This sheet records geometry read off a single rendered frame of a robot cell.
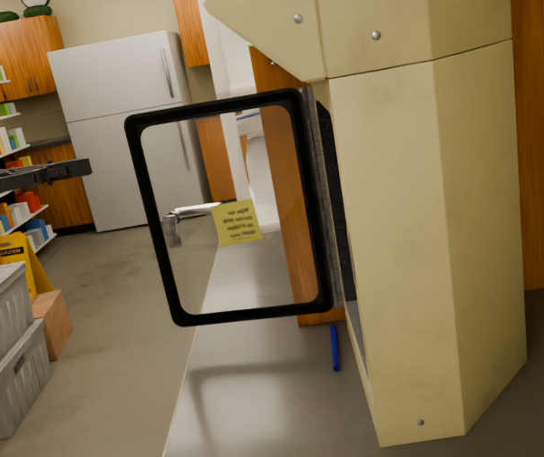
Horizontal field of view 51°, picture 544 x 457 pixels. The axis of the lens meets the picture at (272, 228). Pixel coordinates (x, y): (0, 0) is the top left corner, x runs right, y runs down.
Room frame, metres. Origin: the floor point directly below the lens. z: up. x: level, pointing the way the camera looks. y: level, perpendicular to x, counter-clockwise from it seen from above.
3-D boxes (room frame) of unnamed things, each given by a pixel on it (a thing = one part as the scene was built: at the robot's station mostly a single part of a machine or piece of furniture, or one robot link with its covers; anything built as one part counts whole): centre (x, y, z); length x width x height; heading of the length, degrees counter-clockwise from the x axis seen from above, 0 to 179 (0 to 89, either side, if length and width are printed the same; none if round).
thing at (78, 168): (1.01, 0.34, 1.31); 0.07 x 0.01 x 0.03; 87
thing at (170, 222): (0.96, 0.17, 1.18); 0.02 x 0.02 x 0.06; 80
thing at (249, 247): (0.95, 0.06, 1.19); 0.30 x 0.01 x 0.40; 80
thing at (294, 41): (0.78, -0.04, 1.46); 0.32 x 0.12 x 0.10; 177
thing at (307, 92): (0.92, -0.09, 1.19); 0.03 x 0.02 x 0.39; 177
